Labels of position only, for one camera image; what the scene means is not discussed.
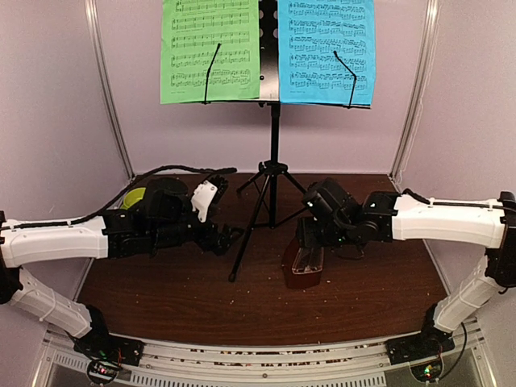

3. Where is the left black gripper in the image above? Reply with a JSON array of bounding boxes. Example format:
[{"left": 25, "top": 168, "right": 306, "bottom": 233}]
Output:
[{"left": 150, "top": 201, "right": 244, "bottom": 255}]

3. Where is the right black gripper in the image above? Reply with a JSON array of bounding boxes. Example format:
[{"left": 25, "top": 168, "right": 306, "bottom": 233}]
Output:
[{"left": 296, "top": 216, "right": 356, "bottom": 248}]

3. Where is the brown wooden metronome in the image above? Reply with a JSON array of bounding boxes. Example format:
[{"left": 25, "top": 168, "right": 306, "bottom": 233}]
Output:
[{"left": 281, "top": 239, "right": 324, "bottom": 289}]

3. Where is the blue sheet music page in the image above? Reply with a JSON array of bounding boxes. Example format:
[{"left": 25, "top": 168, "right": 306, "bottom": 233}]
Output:
[{"left": 277, "top": 0, "right": 377, "bottom": 108}]

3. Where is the green sheet music page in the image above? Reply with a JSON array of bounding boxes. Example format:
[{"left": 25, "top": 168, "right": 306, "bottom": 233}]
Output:
[{"left": 160, "top": 0, "right": 260, "bottom": 104}]

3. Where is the black music stand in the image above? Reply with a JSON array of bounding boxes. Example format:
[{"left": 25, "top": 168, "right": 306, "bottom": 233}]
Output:
[{"left": 201, "top": 0, "right": 372, "bottom": 283}]

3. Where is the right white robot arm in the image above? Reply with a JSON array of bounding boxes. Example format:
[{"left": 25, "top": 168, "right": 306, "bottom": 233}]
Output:
[{"left": 296, "top": 178, "right": 515, "bottom": 356}]

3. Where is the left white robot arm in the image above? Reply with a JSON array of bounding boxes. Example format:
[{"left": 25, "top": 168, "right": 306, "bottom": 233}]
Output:
[{"left": 1, "top": 175, "right": 243, "bottom": 358}]

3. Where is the green bowl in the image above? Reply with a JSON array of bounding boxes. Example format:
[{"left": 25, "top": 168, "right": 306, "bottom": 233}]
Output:
[{"left": 121, "top": 187, "right": 146, "bottom": 210}]

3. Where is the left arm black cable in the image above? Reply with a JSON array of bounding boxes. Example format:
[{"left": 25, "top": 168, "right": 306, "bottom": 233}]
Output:
[{"left": 0, "top": 164, "right": 239, "bottom": 235}]

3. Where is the aluminium front rail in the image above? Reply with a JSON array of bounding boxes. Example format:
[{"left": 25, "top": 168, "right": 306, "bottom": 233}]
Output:
[{"left": 31, "top": 318, "right": 497, "bottom": 387}]

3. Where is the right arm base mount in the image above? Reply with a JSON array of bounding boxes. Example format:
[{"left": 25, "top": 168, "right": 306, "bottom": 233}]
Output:
[{"left": 385, "top": 334, "right": 455, "bottom": 384}]

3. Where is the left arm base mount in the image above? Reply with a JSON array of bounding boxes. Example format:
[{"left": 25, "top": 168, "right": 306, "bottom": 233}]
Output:
[{"left": 69, "top": 335, "right": 144, "bottom": 385}]

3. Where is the right aluminium corner post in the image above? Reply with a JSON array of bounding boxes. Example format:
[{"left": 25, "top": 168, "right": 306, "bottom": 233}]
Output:
[{"left": 389, "top": 0, "right": 441, "bottom": 186}]

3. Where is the aluminium corner post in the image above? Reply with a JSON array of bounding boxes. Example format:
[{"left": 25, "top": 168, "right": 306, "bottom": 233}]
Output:
[
  {"left": 389, "top": 0, "right": 441, "bottom": 186},
  {"left": 84, "top": 0, "right": 135, "bottom": 180}
]

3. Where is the left aluminium corner post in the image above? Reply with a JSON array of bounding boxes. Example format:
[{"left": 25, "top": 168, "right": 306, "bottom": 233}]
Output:
[{"left": 84, "top": 0, "right": 135, "bottom": 180}]

